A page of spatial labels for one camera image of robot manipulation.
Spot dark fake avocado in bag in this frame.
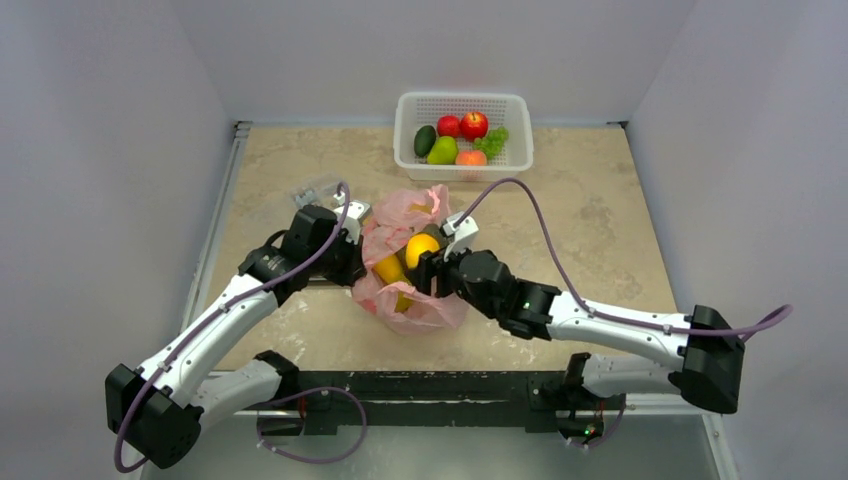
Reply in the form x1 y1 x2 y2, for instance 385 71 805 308
421 224 447 245

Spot dark green fake avocado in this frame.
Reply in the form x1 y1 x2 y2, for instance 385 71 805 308
413 125 438 158

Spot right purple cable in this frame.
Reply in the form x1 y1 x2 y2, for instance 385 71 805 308
453 177 794 342

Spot fake peach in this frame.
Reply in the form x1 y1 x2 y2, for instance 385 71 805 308
454 150 488 167

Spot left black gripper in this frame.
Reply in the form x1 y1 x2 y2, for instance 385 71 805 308
308 227 366 287

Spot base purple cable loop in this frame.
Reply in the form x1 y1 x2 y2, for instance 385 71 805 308
256 387 368 466

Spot pink printed plastic bag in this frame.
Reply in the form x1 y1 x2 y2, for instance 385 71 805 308
352 184 469 335

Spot small red fake fruit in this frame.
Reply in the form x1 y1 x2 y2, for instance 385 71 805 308
436 115 461 138

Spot green fake grapes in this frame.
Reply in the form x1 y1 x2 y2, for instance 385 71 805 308
473 126 509 160

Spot white perforated plastic basket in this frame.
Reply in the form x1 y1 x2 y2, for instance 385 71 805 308
393 92 534 182

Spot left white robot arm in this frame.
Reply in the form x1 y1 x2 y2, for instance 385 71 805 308
105 201 370 473

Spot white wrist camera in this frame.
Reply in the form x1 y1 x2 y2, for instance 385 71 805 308
441 211 479 261
333 193 373 245

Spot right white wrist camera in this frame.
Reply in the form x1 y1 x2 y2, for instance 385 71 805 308
441 211 479 261

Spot yellow fake banana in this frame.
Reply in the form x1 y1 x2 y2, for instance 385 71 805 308
373 254 413 313

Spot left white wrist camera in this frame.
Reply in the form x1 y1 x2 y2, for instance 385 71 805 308
333 193 373 245

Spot red fake apple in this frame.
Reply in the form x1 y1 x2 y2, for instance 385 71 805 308
460 111 489 142

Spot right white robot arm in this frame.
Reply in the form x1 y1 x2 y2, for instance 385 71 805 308
410 250 745 414

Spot yellow orange fake fruit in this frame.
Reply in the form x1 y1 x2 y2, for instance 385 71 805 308
404 233 441 270

